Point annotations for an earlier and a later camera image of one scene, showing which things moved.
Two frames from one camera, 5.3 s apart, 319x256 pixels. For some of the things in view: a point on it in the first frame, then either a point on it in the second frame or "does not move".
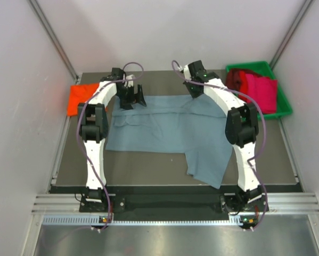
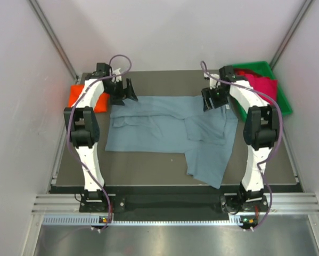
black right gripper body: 190,86 → 219,97
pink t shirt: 264,91 does not move
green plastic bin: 284,108 does not move
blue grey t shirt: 180,124 does not move
